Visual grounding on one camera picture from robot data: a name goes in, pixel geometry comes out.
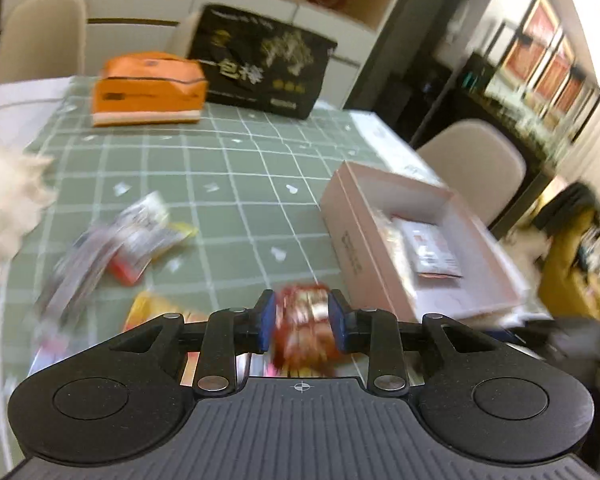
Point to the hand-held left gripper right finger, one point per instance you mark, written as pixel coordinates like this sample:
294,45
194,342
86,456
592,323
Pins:
338,324

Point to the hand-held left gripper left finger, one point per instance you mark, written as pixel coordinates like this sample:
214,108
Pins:
266,324

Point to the red snack packet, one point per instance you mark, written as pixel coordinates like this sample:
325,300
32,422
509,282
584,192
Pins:
304,325

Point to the pink cardboard box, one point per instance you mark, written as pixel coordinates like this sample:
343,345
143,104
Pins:
352,230

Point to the yellow jacket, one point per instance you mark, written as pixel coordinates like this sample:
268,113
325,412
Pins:
570,265

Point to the white red flat packet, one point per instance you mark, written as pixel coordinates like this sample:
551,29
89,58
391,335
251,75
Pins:
430,247

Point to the green checked tablecloth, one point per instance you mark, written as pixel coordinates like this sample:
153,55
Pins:
240,180

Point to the white yellow snack packet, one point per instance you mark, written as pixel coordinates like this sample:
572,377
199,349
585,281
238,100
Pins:
147,230

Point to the silver snack packet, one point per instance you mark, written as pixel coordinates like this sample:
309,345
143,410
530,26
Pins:
82,265

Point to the beige chair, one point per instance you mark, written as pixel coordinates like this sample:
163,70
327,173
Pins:
472,160
40,40
185,35

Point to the black printed bag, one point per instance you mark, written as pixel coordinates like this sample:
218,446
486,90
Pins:
265,60

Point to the orange tissue pack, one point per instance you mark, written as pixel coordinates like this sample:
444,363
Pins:
145,87

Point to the white fluffy cloth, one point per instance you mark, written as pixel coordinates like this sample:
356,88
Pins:
5,200

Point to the white cabinet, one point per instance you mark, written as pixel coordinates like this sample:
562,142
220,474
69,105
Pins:
145,0

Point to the framed red wall pictures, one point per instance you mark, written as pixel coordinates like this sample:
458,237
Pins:
547,55

